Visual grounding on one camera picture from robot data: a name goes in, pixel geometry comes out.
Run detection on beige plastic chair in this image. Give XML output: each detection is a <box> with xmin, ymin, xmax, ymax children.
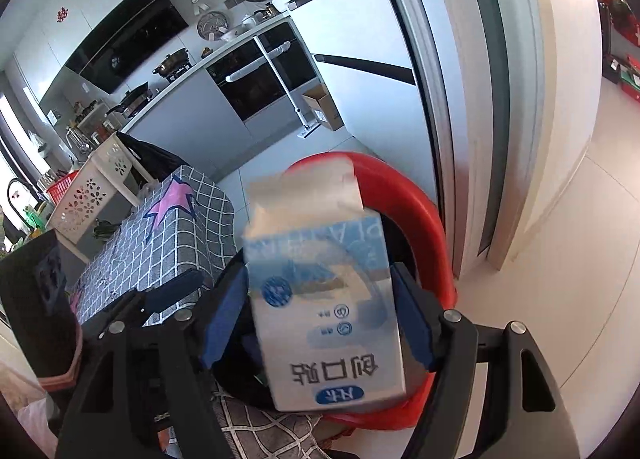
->
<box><xmin>47</xmin><ymin>133</ymin><xmax>143</xmax><ymax>265</ymax></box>

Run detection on red plastic basket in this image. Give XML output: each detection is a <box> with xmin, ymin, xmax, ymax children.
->
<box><xmin>37</xmin><ymin>170</ymin><xmax>81</xmax><ymax>205</ymax></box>

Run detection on grey sliding door frame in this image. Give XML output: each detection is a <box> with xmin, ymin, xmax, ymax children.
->
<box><xmin>365</xmin><ymin>0</ymin><xmax>546</xmax><ymax>270</ymax></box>

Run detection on red plastic stool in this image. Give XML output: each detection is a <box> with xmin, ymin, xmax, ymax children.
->
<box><xmin>282</xmin><ymin>152</ymin><xmax>458</xmax><ymax>435</ymax></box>

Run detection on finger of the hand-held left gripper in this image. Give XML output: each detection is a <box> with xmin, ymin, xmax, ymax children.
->
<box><xmin>82</xmin><ymin>268</ymin><xmax>207</xmax><ymax>335</ymax></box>

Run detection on grey checked tablecloth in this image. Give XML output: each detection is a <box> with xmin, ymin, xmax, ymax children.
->
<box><xmin>70</xmin><ymin>165</ymin><xmax>326</xmax><ymax>459</ymax></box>

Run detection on black wok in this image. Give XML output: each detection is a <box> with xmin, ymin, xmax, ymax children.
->
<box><xmin>105</xmin><ymin>82</ymin><xmax>153</xmax><ymax>117</ymax></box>

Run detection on white refrigerator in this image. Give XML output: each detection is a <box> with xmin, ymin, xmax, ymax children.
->
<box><xmin>245</xmin><ymin>0</ymin><xmax>441</xmax><ymax>205</ymax></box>

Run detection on black cooking pot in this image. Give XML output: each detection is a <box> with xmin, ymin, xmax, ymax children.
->
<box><xmin>152</xmin><ymin>48</ymin><xmax>192</xmax><ymax>77</ymax></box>

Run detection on black bag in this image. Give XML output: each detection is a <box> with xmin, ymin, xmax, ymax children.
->
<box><xmin>116</xmin><ymin>132</ymin><xmax>188</xmax><ymax>185</ymax></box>

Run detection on red boxes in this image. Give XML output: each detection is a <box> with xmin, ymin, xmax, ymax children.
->
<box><xmin>585</xmin><ymin>0</ymin><xmax>640</xmax><ymax>102</ymax></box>

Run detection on black range hood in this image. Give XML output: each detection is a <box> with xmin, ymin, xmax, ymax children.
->
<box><xmin>65</xmin><ymin>0</ymin><xmax>190</xmax><ymax>95</ymax></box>

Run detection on metal dish rack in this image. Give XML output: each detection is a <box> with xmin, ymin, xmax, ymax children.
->
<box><xmin>65</xmin><ymin>124</ymin><xmax>96</xmax><ymax>155</ymax></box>

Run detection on green vegetables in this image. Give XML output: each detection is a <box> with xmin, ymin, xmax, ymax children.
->
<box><xmin>92</xmin><ymin>219</ymin><xmax>121</xmax><ymax>240</ymax></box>

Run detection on black built-in oven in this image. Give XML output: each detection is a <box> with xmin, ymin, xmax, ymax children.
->
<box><xmin>206</xmin><ymin>22</ymin><xmax>318</xmax><ymax>122</ymax></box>

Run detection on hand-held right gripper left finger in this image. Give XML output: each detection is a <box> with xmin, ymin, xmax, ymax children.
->
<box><xmin>55</xmin><ymin>261</ymin><xmax>250</xmax><ymax>459</ymax></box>

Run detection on dark kitchen faucet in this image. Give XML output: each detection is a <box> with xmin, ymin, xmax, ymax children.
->
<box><xmin>6</xmin><ymin>178</ymin><xmax>38</xmax><ymax>220</ymax></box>

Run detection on grey kitchen counter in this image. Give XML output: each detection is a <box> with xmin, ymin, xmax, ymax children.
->
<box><xmin>120</xmin><ymin>9</ymin><xmax>321</xmax><ymax>175</ymax></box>

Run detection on blue and white carton box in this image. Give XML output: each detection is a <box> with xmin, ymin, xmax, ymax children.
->
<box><xmin>243</xmin><ymin>159</ymin><xmax>407</xmax><ymax>412</ymax></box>

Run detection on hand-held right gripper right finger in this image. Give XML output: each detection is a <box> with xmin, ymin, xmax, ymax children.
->
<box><xmin>389</xmin><ymin>261</ymin><xmax>583</xmax><ymax>459</ymax></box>

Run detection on silver round steamer plate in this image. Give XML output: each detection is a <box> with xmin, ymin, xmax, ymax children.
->
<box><xmin>196</xmin><ymin>12</ymin><xmax>228</xmax><ymax>42</ymax></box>

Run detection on cardboard box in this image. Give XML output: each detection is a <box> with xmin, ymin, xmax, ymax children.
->
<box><xmin>301</xmin><ymin>85</ymin><xmax>346</xmax><ymax>132</ymax></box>

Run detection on white mop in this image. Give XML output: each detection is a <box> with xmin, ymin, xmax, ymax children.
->
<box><xmin>252</xmin><ymin>34</ymin><xmax>321</xmax><ymax>137</ymax></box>

